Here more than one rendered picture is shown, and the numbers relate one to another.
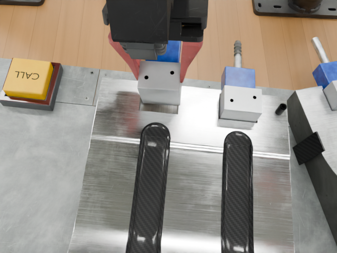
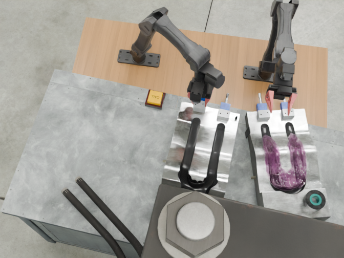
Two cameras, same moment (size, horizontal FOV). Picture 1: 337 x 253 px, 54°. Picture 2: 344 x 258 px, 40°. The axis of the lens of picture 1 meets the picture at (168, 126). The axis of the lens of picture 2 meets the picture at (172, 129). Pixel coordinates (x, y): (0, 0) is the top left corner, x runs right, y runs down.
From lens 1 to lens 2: 1.62 m
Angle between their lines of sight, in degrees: 6
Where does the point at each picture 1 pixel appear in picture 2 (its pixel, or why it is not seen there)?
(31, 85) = (156, 100)
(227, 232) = (213, 150)
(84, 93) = (172, 104)
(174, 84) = (202, 107)
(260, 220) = (223, 148)
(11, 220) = (148, 143)
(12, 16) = (147, 71)
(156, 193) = (194, 137)
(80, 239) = (173, 146)
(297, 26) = (259, 85)
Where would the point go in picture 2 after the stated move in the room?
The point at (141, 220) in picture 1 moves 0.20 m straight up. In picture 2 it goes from (189, 144) to (192, 125)
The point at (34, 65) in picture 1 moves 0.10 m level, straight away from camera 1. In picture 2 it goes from (157, 93) to (149, 75)
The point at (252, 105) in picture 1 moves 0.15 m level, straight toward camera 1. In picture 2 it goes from (226, 115) to (203, 139)
